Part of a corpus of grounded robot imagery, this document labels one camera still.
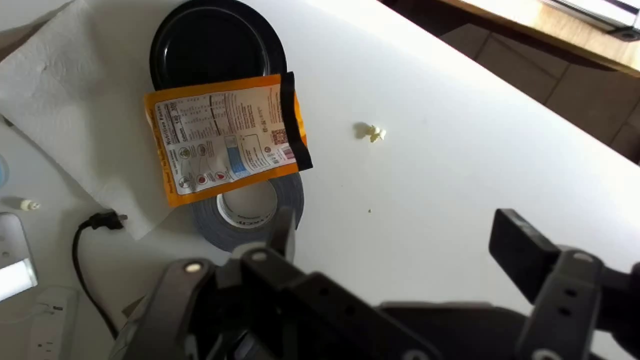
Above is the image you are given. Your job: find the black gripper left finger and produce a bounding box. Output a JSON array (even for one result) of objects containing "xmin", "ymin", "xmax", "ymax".
[{"xmin": 108, "ymin": 247, "xmax": 446, "ymax": 360}]

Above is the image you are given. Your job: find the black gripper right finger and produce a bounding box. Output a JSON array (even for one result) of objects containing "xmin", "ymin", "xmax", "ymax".
[{"xmin": 488, "ymin": 209, "xmax": 640, "ymax": 360}]

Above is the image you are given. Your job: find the orange popcorn packet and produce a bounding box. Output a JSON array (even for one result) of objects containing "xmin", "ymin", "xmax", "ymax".
[{"xmin": 143, "ymin": 70, "xmax": 314, "ymax": 210}]

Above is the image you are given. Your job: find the small white pellet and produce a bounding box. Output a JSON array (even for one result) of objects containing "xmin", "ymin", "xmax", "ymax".
[{"xmin": 18, "ymin": 197, "xmax": 43, "ymax": 214}]

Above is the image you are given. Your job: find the white paper towel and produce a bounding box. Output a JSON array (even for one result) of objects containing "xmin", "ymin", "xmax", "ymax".
[{"xmin": 0, "ymin": 0, "xmax": 202, "ymax": 243}]

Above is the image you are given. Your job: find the black round bowl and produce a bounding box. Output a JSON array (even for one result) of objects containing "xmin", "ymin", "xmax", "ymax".
[{"xmin": 147, "ymin": 0, "xmax": 288, "ymax": 92}]

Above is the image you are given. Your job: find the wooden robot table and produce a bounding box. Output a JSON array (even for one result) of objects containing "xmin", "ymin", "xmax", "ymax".
[{"xmin": 441, "ymin": 0, "xmax": 640, "ymax": 81}]

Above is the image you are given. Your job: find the white device on wooden table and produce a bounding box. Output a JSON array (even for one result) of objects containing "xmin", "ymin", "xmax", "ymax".
[{"xmin": 542, "ymin": 0, "xmax": 640, "ymax": 35}]

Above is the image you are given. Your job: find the black kettle cable with plug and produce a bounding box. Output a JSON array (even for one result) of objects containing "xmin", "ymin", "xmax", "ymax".
[{"xmin": 69, "ymin": 209, "xmax": 130, "ymax": 339}]

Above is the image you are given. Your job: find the grey duct tape roll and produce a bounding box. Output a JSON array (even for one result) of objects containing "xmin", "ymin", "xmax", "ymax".
[{"xmin": 190, "ymin": 175, "xmax": 306, "ymax": 262}]

